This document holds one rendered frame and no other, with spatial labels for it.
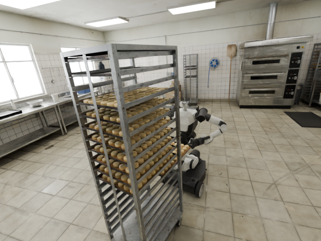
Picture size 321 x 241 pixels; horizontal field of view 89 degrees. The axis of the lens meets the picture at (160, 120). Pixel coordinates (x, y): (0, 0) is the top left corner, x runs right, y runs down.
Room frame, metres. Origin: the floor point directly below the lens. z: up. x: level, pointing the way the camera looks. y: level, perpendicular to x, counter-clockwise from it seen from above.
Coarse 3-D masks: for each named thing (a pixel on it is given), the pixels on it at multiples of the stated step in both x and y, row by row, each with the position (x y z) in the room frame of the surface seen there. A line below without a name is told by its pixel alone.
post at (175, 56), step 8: (176, 48) 1.34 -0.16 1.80; (176, 56) 1.34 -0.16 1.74; (176, 64) 1.34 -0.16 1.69; (176, 72) 1.33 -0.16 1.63; (176, 80) 1.34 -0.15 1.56; (176, 88) 1.34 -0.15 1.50; (176, 96) 1.34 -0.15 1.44; (176, 104) 1.34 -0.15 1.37; (176, 112) 1.34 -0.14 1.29; (176, 120) 1.34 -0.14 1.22; (176, 128) 1.35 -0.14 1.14; (176, 136) 1.35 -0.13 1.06
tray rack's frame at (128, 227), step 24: (96, 48) 0.90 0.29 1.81; (120, 48) 0.88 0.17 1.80; (144, 48) 1.03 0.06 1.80; (168, 48) 1.25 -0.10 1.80; (72, 96) 1.11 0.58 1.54; (120, 96) 0.84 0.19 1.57; (120, 120) 0.85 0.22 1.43; (120, 216) 0.98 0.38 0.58; (168, 216) 1.29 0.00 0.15; (120, 240) 1.08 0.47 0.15; (144, 240) 0.85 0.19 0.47
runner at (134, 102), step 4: (168, 88) 1.28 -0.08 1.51; (172, 88) 1.33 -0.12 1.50; (156, 92) 1.15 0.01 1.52; (160, 92) 1.19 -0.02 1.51; (164, 92) 1.23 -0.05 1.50; (148, 96) 1.07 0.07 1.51; (152, 96) 1.11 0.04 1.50; (156, 96) 1.15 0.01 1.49; (136, 100) 0.98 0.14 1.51; (140, 100) 1.01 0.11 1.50; (144, 100) 1.04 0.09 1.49; (128, 104) 0.92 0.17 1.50; (132, 104) 0.95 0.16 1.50; (136, 104) 0.97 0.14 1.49
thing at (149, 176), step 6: (168, 156) 1.31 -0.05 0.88; (162, 162) 1.24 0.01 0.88; (156, 168) 1.15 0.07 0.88; (150, 174) 1.08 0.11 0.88; (108, 180) 1.06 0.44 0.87; (114, 180) 1.04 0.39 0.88; (144, 180) 1.01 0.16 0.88; (120, 186) 0.98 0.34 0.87; (126, 186) 0.96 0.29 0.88; (138, 186) 0.96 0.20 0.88
